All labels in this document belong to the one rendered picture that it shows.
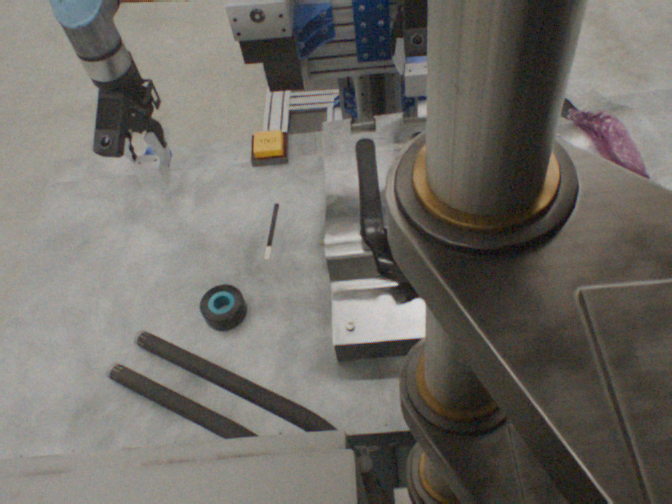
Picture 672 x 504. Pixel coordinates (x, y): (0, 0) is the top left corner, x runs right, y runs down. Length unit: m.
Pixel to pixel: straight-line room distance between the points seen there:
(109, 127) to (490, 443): 0.83
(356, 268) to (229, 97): 1.88
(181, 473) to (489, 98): 0.24
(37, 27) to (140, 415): 2.80
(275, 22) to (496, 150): 1.28
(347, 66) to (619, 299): 1.50
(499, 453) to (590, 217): 0.25
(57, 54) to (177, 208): 2.17
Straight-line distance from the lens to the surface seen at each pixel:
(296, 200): 1.33
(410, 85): 1.34
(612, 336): 0.31
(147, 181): 1.29
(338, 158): 1.28
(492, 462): 0.54
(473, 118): 0.28
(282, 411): 0.98
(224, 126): 2.76
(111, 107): 1.17
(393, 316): 1.08
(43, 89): 3.31
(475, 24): 0.25
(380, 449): 1.20
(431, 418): 0.54
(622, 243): 0.34
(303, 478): 0.35
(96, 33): 1.10
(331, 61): 1.75
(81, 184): 1.54
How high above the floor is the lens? 1.80
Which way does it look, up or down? 54 degrees down
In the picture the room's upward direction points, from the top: 12 degrees counter-clockwise
